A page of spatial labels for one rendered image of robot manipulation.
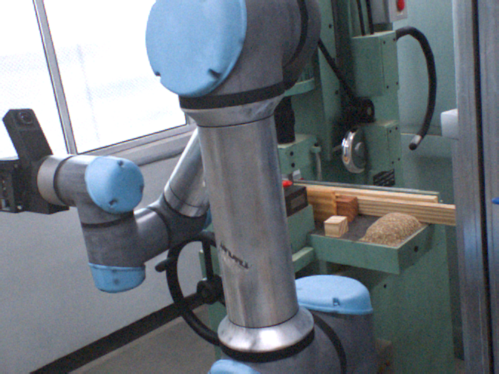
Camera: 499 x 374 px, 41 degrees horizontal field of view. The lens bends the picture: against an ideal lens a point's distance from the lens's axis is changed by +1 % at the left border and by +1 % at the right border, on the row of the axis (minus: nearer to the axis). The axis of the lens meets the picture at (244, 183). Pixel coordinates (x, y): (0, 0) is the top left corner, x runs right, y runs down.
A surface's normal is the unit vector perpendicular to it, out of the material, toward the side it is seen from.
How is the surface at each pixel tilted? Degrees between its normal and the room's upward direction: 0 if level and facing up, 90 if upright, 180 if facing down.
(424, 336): 90
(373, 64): 90
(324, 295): 8
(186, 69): 80
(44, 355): 90
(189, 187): 104
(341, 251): 90
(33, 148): 57
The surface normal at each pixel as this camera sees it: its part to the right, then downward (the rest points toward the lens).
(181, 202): -0.34, 0.52
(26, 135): 0.64, -0.49
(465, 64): -0.89, 0.24
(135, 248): 0.78, -0.01
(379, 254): -0.64, 0.29
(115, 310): 0.65, 0.11
